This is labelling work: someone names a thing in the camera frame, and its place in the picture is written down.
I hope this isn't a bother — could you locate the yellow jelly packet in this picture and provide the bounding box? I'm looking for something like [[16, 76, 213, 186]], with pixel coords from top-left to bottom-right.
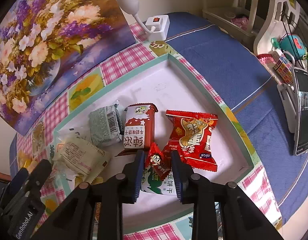
[[17, 151, 38, 173]]

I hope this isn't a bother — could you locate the cream text snack packet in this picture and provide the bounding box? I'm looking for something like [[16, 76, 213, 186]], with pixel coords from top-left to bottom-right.
[[53, 135, 111, 184]]

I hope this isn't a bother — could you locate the green white biscuit packet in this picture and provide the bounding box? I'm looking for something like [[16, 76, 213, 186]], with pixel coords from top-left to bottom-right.
[[141, 166, 176, 196]]

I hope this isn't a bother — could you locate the pale green barcode packet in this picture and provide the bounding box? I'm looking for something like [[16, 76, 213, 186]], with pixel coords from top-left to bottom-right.
[[88, 100, 124, 148]]

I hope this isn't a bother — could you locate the small red candy packet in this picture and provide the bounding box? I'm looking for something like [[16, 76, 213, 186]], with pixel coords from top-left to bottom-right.
[[145, 142, 171, 180]]

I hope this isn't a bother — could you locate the red peanut snack packet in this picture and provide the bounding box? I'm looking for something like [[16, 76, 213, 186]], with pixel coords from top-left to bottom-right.
[[163, 110, 218, 172]]

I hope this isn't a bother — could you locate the red white milk biscuit packet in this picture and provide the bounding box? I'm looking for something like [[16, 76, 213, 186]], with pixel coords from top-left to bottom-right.
[[117, 102, 158, 156]]

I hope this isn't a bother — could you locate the round bun clear wrapper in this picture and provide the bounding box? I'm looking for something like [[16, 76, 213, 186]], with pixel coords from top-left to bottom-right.
[[55, 126, 91, 144]]

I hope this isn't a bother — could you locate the checkered food-print tablecloth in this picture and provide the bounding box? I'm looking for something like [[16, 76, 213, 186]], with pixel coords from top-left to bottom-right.
[[8, 21, 284, 240]]

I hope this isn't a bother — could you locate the white teal-rimmed tray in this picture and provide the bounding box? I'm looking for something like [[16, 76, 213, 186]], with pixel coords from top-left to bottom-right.
[[54, 54, 255, 233]]

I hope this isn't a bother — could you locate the white phone stand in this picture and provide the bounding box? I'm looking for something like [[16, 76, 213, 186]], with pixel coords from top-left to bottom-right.
[[277, 83, 296, 133]]

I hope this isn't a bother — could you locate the smartphone on stand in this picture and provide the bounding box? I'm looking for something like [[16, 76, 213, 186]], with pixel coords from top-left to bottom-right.
[[293, 67, 308, 155]]

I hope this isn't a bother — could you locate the blue quilted cloth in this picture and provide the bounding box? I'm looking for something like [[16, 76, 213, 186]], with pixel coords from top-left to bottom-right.
[[168, 12, 308, 223]]

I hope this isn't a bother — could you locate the colourful checkered mug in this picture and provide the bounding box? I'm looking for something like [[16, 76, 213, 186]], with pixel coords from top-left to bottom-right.
[[272, 49, 293, 85]]

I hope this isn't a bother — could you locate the floral painting canvas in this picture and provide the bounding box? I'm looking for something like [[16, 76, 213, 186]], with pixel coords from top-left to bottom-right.
[[0, 0, 135, 135]]

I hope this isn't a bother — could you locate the teal round toy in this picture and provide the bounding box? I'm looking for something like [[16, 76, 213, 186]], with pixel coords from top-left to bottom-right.
[[271, 34, 306, 60]]

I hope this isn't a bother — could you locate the white wooden shelf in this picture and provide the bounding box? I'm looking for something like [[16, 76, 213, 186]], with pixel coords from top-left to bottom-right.
[[202, 0, 301, 55]]

